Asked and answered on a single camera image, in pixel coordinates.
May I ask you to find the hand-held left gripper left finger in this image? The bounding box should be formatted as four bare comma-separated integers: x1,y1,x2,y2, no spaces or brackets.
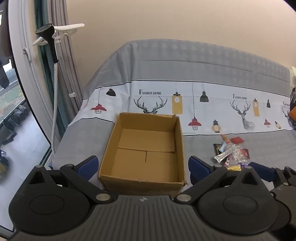
29,156,112,205

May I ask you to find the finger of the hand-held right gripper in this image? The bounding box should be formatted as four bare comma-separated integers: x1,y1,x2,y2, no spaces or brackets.
248,162,296,186

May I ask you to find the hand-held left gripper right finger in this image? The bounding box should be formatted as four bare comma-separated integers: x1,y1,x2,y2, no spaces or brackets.
174,156,270,205

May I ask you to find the pile of snack packets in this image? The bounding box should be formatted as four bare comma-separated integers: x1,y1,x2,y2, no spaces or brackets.
213,134,251,171

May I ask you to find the brown cardboard box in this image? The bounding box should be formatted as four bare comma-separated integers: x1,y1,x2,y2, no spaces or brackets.
98,112,186,196

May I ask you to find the orange box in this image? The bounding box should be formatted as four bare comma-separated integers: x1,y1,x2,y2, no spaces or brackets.
289,102,296,128

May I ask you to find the black shoe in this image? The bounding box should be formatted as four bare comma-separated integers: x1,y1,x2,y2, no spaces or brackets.
1,132,18,145
2,118,14,133

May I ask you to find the grey curtain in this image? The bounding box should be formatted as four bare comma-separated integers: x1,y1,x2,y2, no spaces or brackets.
50,0,83,121

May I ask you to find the hanging dark garment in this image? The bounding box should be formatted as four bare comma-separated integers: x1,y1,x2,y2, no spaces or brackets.
0,58,10,89

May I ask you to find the white plastic hanger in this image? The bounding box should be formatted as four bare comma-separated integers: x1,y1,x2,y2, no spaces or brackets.
32,23,85,46

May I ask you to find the white window frame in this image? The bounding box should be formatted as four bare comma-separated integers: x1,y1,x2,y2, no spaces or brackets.
9,0,61,153

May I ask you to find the black garment steamer with hose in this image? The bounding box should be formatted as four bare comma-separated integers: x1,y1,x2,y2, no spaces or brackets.
35,24,59,154

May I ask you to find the garment steamer head with hose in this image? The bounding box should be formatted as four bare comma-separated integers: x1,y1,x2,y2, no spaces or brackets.
34,0,70,139

